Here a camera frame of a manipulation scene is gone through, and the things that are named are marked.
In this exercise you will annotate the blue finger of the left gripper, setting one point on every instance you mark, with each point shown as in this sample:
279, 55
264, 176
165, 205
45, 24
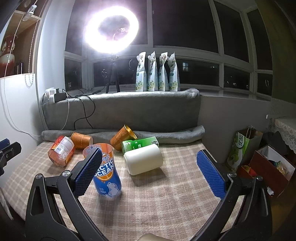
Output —
4, 143

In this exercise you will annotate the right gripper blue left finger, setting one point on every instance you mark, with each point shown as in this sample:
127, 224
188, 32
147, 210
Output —
84, 171

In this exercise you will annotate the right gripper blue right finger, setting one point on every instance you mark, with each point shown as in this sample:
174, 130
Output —
211, 174

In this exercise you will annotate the blue orange Arctic Ocean cup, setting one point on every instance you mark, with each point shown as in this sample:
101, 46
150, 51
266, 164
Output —
106, 179

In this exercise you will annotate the orange paper cup left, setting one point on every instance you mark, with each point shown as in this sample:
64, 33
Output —
81, 141

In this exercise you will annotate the green cup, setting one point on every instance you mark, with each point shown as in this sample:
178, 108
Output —
130, 145

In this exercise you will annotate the white cylindrical cup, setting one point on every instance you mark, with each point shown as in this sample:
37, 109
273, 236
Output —
143, 159

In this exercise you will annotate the orange gold-lined paper cup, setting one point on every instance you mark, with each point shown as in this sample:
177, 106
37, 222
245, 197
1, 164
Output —
125, 133

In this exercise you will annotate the grey rolled blanket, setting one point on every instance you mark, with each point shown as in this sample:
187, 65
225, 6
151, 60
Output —
105, 136

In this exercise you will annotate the beige plaid mattress blanket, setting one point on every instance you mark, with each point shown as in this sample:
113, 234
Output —
173, 201

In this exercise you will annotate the green paper shopping bag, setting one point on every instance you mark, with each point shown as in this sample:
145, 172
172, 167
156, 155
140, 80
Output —
245, 143

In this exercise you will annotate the red cardboard box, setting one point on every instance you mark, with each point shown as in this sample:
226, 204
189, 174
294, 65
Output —
274, 168

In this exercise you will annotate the white power strip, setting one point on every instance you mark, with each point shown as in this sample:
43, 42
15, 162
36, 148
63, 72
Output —
49, 94

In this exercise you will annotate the black power adapter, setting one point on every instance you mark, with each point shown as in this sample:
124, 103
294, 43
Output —
60, 97

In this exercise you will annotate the grey sofa backrest cushion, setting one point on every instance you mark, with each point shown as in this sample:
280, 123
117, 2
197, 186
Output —
141, 111

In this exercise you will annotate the white green pouch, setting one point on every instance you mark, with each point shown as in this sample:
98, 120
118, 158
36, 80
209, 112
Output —
174, 80
152, 77
141, 76
162, 74

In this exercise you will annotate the black tripod stand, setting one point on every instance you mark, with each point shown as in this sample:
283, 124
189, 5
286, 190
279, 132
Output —
113, 73

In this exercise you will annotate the bright ring light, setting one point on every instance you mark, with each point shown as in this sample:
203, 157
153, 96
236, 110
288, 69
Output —
111, 30

